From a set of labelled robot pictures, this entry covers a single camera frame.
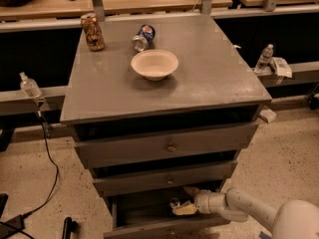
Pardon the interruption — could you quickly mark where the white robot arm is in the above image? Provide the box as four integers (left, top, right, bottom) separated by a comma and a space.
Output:
169, 186, 319, 239

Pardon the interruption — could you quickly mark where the grey wooden drawer cabinet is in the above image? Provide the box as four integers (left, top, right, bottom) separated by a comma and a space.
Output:
60, 14, 273, 239

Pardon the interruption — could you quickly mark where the white plastic packet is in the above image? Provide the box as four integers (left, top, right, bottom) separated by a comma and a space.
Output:
269, 57, 292, 78

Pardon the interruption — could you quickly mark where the redbull can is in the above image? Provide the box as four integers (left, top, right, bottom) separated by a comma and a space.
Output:
169, 198, 181, 209

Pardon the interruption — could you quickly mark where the brown gold tall can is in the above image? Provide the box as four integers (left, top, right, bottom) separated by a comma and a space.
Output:
81, 13, 105, 51

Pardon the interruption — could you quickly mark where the black handle object floor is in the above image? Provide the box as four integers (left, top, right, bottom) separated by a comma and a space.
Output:
62, 217, 79, 239

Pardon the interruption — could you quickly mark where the black power adapter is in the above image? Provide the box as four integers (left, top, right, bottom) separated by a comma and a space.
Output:
0, 215, 25, 239

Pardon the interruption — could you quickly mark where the grey middle drawer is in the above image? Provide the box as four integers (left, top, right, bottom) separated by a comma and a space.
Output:
93, 160, 237, 197

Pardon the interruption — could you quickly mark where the clear bottle left rail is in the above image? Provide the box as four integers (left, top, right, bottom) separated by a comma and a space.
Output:
20, 72, 42, 99

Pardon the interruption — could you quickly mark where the grey top drawer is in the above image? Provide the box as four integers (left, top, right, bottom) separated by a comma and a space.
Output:
75, 122, 258, 168

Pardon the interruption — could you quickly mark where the black cable on floor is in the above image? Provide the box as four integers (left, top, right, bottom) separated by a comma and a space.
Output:
19, 110, 60, 219

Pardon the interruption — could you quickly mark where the blue pepsi can lying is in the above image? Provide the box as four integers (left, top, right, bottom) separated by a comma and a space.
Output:
132, 24, 156, 52

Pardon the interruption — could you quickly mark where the grey open bottom drawer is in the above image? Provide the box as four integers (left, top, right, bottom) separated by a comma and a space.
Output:
104, 186, 229, 239

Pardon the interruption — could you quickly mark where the small white box floor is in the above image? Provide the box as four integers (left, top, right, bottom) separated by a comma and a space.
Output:
259, 110, 276, 123

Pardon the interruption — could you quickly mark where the wooden back table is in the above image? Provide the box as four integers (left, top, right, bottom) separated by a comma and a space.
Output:
0, 0, 201, 21

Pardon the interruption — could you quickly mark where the white paper bowl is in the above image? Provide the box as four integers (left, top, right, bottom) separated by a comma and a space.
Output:
131, 50, 178, 81

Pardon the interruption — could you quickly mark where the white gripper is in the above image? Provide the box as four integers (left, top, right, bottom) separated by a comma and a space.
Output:
172, 186, 227, 216

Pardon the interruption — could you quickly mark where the clear water bottle right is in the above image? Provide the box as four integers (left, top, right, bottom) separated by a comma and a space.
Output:
254, 44, 273, 74

